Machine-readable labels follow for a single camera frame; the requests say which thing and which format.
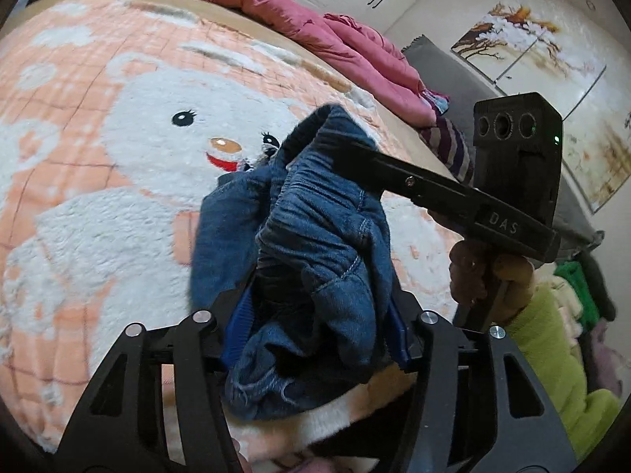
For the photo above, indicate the tree wall painting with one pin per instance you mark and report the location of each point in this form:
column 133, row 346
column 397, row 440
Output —
column 542, row 49

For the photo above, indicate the peach snowman printed blanket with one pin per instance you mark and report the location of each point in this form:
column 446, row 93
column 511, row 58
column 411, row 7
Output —
column 98, row 207

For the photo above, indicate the person's right forearm green sleeve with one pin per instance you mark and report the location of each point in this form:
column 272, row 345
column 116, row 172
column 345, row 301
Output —
column 557, row 364

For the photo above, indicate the green garment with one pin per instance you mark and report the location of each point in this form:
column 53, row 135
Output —
column 574, row 281

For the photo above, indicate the pale clothes pile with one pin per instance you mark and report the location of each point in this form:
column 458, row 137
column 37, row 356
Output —
column 604, row 354

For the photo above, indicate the dark garment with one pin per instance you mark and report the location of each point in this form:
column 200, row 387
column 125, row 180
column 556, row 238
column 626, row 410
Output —
column 599, row 276

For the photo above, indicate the colourful small cloth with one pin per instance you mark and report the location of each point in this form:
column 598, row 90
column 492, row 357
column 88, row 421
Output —
column 437, row 102

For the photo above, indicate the person's right hand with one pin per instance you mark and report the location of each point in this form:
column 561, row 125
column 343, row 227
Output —
column 466, row 271

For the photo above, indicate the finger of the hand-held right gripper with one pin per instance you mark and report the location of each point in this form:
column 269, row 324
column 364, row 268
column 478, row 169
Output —
column 389, row 167

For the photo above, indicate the beige bed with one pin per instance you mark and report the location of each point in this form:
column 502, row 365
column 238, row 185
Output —
column 394, row 125

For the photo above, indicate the pink duvet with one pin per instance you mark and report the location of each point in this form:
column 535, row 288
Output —
column 296, row 15

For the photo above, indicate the striped purple cloth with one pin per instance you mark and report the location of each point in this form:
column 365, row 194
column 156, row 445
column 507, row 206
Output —
column 451, row 148

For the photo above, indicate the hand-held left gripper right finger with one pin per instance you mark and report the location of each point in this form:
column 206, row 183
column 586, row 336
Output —
column 400, row 340

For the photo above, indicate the blue denim pants lace hem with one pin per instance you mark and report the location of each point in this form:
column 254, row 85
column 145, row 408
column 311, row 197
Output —
column 320, row 236

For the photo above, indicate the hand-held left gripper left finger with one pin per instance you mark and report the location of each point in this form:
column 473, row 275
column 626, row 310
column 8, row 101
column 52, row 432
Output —
column 241, row 318

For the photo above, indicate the grey headboard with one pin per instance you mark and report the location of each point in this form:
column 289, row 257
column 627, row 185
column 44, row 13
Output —
column 443, row 74

